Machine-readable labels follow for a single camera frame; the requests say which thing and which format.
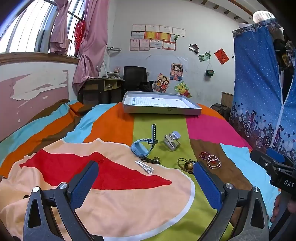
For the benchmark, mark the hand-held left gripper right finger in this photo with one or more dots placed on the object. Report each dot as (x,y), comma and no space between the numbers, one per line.
(208,183)

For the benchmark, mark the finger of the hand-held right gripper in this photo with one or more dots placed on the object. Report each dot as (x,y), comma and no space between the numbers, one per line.
(276,155)
(260,160)

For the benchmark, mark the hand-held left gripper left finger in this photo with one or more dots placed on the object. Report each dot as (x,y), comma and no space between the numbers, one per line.
(83,183)

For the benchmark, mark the silver hair claw clip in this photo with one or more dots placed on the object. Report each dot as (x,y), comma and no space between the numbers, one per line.
(172,143)

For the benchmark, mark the white twisted hair clip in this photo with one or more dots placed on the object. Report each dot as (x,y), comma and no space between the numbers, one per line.
(144,166)

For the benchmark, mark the blue smartwatch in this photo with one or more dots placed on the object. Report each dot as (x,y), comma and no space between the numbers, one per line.
(140,148)

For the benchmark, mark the grey cardboard tray box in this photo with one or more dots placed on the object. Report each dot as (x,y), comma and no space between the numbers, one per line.
(161,110)

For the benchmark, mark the person's right hand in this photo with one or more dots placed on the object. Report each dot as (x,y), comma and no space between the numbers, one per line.
(276,208)

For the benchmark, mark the dark suitcase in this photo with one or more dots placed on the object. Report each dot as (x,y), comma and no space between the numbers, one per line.
(219,111)

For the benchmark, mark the black hair clip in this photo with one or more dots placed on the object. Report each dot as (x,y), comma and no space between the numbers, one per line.
(148,160)

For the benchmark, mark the colourful patchwork blanket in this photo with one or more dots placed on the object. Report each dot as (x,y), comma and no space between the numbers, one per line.
(159,129)

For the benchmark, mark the blue printed fabric wardrobe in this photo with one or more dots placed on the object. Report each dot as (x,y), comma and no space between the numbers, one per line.
(254,81)

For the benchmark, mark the dark wooden desk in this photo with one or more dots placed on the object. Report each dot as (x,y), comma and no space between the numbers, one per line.
(92,89)

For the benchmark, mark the small green hanging bag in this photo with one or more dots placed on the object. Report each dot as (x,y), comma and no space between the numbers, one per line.
(210,73)

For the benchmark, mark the pile of papers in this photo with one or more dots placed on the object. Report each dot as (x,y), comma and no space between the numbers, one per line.
(113,75)

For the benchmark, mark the white desk lamp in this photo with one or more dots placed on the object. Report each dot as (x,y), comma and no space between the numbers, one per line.
(104,69)

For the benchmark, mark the black office chair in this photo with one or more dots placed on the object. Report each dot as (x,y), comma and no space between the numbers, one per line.
(134,74)

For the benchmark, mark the large pink curtain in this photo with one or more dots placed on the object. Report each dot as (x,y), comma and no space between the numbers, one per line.
(92,46)

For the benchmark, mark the white object on wardrobe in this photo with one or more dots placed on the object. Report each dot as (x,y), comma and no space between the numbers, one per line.
(262,16)

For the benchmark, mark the red hanging ornament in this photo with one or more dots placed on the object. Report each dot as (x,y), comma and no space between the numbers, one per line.
(78,34)

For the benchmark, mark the small pink hanging cloth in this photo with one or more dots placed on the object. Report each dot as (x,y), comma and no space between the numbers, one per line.
(59,30)

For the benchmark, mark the barred window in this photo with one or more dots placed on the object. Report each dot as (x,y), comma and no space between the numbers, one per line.
(23,34)

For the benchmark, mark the yellow cartoon wall cutout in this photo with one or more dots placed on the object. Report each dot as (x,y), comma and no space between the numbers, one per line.
(182,89)

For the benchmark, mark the cartoon family wall cutout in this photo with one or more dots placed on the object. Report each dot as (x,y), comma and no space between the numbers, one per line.
(161,84)

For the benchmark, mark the red wall card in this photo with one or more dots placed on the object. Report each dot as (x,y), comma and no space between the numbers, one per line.
(221,56)

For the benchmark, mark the cartoon character wall poster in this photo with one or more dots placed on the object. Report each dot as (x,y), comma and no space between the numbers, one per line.
(177,71)

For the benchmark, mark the green wall cards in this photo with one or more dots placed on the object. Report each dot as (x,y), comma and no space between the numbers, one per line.
(204,56)

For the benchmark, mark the dark wall photos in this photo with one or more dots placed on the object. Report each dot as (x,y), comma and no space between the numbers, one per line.
(193,48)

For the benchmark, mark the metal wall shelf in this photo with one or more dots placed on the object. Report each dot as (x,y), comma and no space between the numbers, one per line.
(113,49)

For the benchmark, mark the group of wall certificates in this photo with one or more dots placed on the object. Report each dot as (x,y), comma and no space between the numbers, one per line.
(152,37)

